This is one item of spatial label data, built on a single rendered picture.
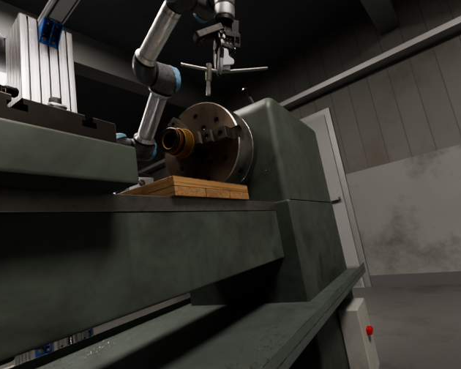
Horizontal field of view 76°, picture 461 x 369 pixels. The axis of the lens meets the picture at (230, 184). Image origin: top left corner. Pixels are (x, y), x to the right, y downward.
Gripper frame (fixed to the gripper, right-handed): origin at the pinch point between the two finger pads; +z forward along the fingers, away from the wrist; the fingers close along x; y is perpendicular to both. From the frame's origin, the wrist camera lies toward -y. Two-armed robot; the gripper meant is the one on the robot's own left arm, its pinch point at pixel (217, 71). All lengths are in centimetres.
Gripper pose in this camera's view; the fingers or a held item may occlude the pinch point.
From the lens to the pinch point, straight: 114.1
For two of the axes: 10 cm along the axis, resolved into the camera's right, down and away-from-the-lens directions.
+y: 9.4, 0.4, 3.3
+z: -0.1, 10.0, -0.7
